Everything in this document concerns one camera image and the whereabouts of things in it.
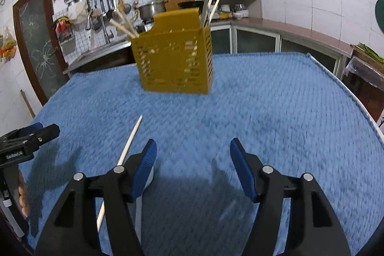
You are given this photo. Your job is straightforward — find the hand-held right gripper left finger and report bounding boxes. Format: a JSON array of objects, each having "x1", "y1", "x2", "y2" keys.
[{"x1": 34, "y1": 138, "x2": 158, "y2": 256}]

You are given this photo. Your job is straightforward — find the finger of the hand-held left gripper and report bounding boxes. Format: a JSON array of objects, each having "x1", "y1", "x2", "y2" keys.
[
  {"x1": 0, "y1": 124, "x2": 61, "y2": 155},
  {"x1": 0, "y1": 122, "x2": 43, "y2": 143}
]

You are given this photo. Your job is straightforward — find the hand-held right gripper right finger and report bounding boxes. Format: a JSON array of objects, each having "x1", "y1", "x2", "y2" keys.
[{"x1": 230, "y1": 138, "x2": 351, "y2": 256}]

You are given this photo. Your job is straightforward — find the light wooden chopstick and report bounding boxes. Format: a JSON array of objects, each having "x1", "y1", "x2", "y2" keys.
[
  {"x1": 200, "y1": 0, "x2": 211, "y2": 29},
  {"x1": 208, "y1": 0, "x2": 221, "y2": 25},
  {"x1": 109, "y1": 20, "x2": 136, "y2": 37},
  {"x1": 204, "y1": 0, "x2": 215, "y2": 26},
  {"x1": 96, "y1": 115, "x2": 143, "y2": 230},
  {"x1": 114, "y1": 9, "x2": 139, "y2": 36},
  {"x1": 120, "y1": 6, "x2": 141, "y2": 35}
]

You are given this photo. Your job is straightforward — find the yellow perforated utensil holder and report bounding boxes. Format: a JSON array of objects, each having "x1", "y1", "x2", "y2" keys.
[{"x1": 131, "y1": 7, "x2": 214, "y2": 95}]

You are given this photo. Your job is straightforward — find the person's left hand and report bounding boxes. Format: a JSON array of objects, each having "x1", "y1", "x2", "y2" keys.
[{"x1": 17, "y1": 170, "x2": 31, "y2": 218}]

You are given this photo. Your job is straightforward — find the wooden stick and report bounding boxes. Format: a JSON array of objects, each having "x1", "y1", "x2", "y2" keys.
[{"x1": 20, "y1": 89, "x2": 36, "y2": 119}]

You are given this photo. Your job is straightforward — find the blue towel mat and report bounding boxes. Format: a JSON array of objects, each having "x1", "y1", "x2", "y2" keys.
[{"x1": 18, "y1": 52, "x2": 384, "y2": 256}]

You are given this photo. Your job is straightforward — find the orange hanging bag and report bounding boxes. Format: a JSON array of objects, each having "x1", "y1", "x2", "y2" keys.
[{"x1": 0, "y1": 33, "x2": 18, "y2": 60}]

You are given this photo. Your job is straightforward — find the brown framed glass door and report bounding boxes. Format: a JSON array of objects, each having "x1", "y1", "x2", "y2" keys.
[{"x1": 12, "y1": 0, "x2": 68, "y2": 106}]

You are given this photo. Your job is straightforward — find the steel kitchen sink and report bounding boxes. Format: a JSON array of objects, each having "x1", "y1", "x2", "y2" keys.
[{"x1": 74, "y1": 39, "x2": 133, "y2": 65}]

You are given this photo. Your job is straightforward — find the red and yellow scrubber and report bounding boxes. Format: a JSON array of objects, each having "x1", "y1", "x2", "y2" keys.
[{"x1": 54, "y1": 16, "x2": 73, "y2": 35}]

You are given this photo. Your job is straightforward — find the steel faucet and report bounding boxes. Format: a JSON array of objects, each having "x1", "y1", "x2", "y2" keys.
[{"x1": 86, "y1": 8, "x2": 115, "y2": 46}]

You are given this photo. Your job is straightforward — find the glass door base cabinet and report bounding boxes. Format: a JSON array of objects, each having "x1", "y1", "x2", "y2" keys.
[{"x1": 210, "y1": 24, "x2": 343, "y2": 77}]

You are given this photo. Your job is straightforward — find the white cloth bag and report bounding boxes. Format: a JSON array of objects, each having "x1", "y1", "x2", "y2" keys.
[{"x1": 67, "y1": 1, "x2": 88, "y2": 24}]

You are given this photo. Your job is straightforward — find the brown kitchen counter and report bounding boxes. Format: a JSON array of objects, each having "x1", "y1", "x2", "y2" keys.
[{"x1": 62, "y1": 17, "x2": 354, "y2": 77}]

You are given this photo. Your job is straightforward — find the clear plastic table cover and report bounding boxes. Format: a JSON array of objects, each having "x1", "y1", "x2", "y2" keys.
[{"x1": 343, "y1": 56, "x2": 384, "y2": 86}]

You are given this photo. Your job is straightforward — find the steel cooking pot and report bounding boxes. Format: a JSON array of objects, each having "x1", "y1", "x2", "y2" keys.
[{"x1": 138, "y1": 0, "x2": 169, "y2": 20}]

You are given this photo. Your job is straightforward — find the wooden chopping block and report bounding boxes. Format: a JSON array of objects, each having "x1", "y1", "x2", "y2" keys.
[{"x1": 352, "y1": 46, "x2": 384, "y2": 74}]

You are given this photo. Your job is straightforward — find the black wok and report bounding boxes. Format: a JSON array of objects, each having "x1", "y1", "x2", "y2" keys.
[{"x1": 177, "y1": 0, "x2": 205, "y2": 10}]

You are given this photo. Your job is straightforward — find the green vegetables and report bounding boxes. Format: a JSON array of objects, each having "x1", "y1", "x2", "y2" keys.
[{"x1": 358, "y1": 43, "x2": 384, "y2": 63}]

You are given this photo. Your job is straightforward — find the wire wall basket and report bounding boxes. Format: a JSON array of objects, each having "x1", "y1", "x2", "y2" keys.
[{"x1": 58, "y1": 32, "x2": 76, "y2": 44}]

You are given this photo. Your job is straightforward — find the green round wall board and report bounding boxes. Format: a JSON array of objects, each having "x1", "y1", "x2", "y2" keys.
[{"x1": 375, "y1": 0, "x2": 384, "y2": 26}]

